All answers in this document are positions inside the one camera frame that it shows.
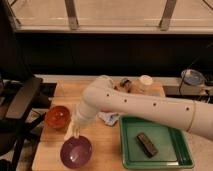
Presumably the blue disc on stand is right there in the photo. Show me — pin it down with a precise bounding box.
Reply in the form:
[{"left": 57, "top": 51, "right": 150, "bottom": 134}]
[{"left": 181, "top": 69, "right": 205, "bottom": 86}]

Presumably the light blue crumpled cloth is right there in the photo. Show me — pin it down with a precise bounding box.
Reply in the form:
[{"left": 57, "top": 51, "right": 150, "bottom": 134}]
[{"left": 98, "top": 112, "right": 120, "bottom": 126}]

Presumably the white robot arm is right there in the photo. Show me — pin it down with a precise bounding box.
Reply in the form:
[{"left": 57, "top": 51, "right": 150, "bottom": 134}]
[{"left": 64, "top": 75, "right": 213, "bottom": 141}]

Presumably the dark brown rectangular block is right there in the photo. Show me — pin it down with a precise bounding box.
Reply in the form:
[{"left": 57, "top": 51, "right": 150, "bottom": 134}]
[{"left": 136, "top": 132, "right": 158, "bottom": 158}]

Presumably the green plastic tray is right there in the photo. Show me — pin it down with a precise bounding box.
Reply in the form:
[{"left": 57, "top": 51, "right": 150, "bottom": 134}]
[{"left": 119, "top": 116, "right": 194, "bottom": 170}]

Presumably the black office chair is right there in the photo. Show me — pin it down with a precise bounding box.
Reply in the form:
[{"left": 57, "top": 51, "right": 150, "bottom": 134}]
[{"left": 0, "top": 74, "right": 46, "bottom": 171}]

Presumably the orange bowl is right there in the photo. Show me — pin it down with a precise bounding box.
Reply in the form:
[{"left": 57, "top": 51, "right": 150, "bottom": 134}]
[{"left": 45, "top": 106, "right": 70, "bottom": 130}]

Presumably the purple bowl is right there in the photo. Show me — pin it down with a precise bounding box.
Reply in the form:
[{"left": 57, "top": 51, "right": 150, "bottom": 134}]
[{"left": 60, "top": 136, "right": 92, "bottom": 169}]

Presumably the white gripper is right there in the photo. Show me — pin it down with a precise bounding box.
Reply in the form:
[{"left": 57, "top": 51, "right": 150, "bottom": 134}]
[{"left": 64, "top": 121, "right": 81, "bottom": 140}]

